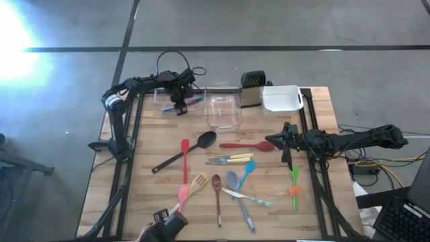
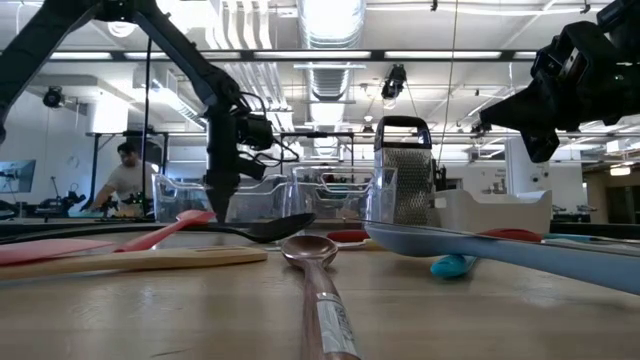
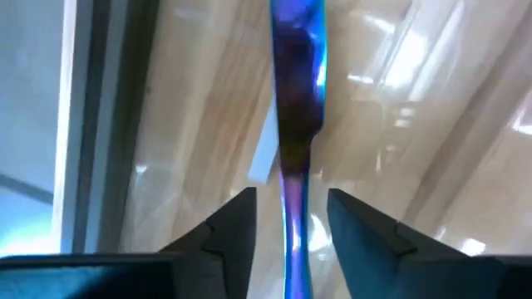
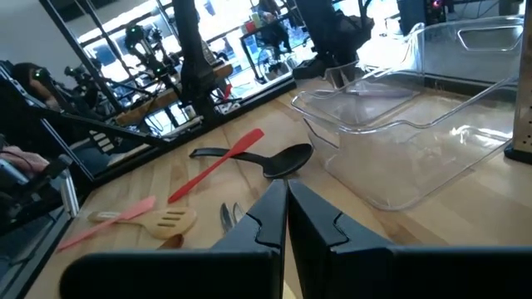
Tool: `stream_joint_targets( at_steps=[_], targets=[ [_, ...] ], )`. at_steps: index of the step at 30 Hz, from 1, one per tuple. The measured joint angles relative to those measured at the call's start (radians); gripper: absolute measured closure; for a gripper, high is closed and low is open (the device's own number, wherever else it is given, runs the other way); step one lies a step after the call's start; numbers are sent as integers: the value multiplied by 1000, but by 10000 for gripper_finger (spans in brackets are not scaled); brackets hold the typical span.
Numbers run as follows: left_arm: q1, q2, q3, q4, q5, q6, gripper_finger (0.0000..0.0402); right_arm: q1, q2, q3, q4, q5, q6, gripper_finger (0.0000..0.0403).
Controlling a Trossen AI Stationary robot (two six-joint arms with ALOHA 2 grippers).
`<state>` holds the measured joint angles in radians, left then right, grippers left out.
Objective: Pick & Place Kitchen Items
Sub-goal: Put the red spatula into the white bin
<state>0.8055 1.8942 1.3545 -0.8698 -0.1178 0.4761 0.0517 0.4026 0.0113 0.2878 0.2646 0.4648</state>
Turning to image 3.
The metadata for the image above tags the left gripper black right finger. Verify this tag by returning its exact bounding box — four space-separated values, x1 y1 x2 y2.
327 188 473 299

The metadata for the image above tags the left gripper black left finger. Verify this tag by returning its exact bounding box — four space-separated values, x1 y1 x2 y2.
160 186 258 299

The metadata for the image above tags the iridescent rainbow metal utensil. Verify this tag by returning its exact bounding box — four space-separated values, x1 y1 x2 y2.
268 0 330 299

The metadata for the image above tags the black aluminium table frame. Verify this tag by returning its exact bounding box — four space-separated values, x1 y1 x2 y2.
72 0 161 255

